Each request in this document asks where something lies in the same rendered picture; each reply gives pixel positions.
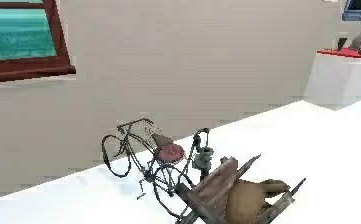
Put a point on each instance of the black bicycle with red seat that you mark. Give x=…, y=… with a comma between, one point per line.
x=148, y=160

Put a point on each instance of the white cabinet with red top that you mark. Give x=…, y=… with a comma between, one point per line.
x=341, y=80

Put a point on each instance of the brown framed window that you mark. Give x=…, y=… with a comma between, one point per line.
x=19, y=36

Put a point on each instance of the blue framed picture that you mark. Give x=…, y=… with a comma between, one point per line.
x=358, y=11

